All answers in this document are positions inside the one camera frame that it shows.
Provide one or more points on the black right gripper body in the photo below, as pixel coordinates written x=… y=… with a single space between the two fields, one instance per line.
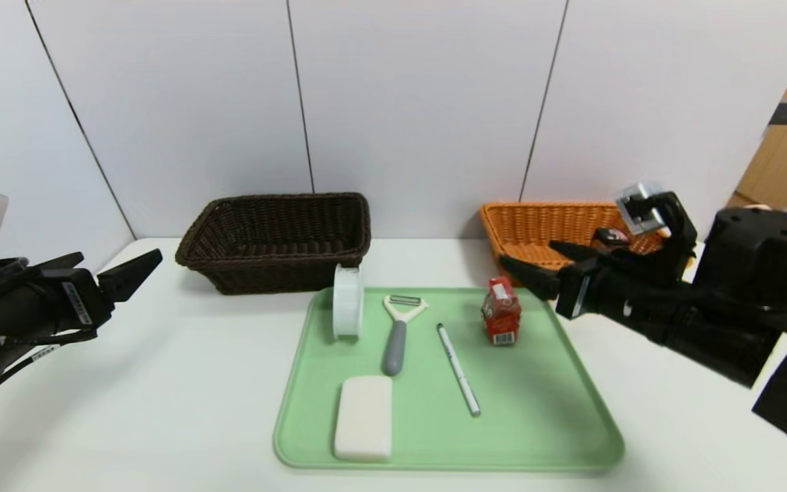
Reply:
x=577 y=294

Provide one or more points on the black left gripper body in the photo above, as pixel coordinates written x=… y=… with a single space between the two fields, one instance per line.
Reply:
x=78 y=299

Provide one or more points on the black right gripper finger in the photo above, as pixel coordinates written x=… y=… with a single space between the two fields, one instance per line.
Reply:
x=533 y=279
x=578 y=251

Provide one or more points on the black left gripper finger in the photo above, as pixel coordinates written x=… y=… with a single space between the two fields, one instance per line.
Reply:
x=127 y=277
x=55 y=263

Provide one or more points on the black printed snack box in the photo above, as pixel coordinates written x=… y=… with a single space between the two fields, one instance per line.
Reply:
x=612 y=237

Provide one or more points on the red drink carton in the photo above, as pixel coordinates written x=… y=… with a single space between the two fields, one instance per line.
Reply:
x=501 y=314

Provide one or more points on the white pen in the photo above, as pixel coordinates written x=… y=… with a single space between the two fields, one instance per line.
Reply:
x=457 y=369

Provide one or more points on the white tape roll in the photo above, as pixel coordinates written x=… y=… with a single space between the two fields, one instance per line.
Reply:
x=348 y=304

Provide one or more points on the white soap bar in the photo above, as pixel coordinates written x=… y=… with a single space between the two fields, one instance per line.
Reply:
x=363 y=417

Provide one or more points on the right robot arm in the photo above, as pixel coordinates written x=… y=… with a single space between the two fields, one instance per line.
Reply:
x=755 y=260

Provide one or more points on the orange wicker basket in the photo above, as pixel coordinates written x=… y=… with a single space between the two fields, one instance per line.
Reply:
x=530 y=229

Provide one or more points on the dark brown wicker basket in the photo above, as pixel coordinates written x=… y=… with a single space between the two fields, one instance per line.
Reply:
x=243 y=239

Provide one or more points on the light green plastic tray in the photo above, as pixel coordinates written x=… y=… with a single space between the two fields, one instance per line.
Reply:
x=537 y=424

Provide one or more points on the grey box on cabinet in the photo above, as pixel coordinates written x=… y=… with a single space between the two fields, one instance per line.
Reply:
x=782 y=113

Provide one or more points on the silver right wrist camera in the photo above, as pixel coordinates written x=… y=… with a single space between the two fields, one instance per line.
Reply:
x=639 y=208

